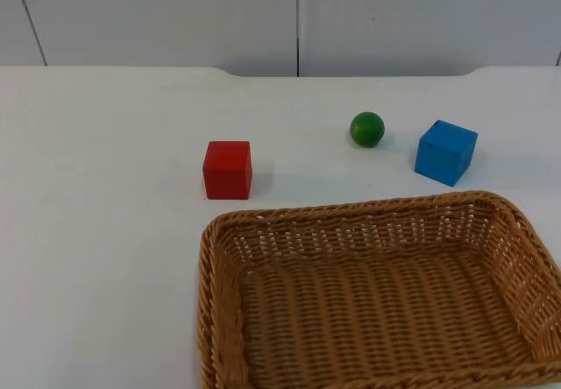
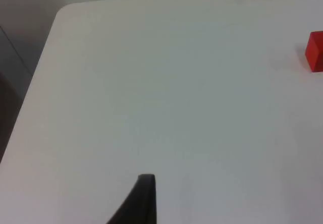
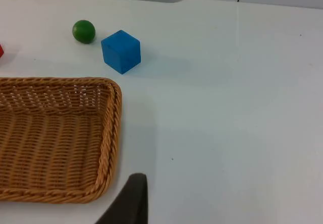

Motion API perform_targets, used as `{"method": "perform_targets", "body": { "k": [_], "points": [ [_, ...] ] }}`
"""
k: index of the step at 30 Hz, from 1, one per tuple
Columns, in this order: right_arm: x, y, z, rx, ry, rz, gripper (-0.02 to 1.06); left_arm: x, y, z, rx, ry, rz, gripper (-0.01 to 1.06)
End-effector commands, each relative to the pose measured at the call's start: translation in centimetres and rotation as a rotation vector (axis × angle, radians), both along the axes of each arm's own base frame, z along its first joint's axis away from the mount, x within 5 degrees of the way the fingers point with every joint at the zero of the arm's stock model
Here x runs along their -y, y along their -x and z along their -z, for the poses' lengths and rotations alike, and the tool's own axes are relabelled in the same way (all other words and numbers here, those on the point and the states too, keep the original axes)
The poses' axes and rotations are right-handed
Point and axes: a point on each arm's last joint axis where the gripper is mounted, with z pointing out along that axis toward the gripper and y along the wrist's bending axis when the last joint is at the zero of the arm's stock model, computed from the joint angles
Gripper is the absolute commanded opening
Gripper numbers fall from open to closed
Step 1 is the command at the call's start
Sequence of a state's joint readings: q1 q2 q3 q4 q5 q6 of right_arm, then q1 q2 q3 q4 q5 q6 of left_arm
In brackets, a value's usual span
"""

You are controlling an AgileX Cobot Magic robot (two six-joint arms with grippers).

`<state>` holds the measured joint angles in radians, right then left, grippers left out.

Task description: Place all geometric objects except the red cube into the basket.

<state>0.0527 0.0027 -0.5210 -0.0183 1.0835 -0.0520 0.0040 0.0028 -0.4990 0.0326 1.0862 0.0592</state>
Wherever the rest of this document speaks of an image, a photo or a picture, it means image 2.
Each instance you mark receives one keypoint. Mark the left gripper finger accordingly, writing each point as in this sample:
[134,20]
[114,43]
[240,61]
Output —
[141,203]

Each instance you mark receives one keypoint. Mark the red cube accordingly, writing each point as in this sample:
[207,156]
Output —
[315,53]

